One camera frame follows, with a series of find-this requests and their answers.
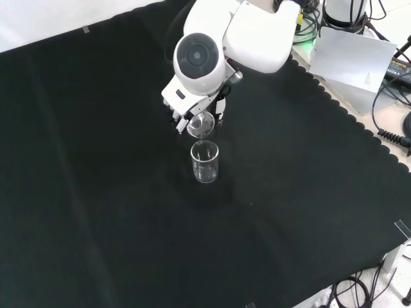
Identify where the white cylindrical device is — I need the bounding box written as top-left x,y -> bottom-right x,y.
322,0 -> 369,35

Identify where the black spiral cable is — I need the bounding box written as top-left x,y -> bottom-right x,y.
377,127 -> 411,149

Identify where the black tripod leg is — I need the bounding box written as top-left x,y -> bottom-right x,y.
394,33 -> 411,64

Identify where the wide clear glass beaker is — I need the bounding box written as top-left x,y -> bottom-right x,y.
186,110 -> 216,141

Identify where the black power adapter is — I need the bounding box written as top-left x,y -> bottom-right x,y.
383,55 -> 411,83

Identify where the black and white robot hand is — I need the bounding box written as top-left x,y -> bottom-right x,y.
160,71 -> 244,136

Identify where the white power strip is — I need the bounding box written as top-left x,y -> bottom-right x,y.
297,285 -> 335,308

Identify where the narrow clear glass beaker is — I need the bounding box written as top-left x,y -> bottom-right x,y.
189,139 -> 221,185

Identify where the grey metal bracket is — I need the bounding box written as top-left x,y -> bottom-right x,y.
381,239 -> 411,273

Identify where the thin black cable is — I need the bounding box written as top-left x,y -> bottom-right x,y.
371,78 -> 411,135

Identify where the black cable bundle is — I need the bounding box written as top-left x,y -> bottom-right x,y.
330,266 -> 396,308

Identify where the coiled green cable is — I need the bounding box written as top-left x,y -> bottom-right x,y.
291,0 -> 322,46

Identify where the black bench cloth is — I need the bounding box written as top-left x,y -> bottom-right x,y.
0,0 -> 411,308

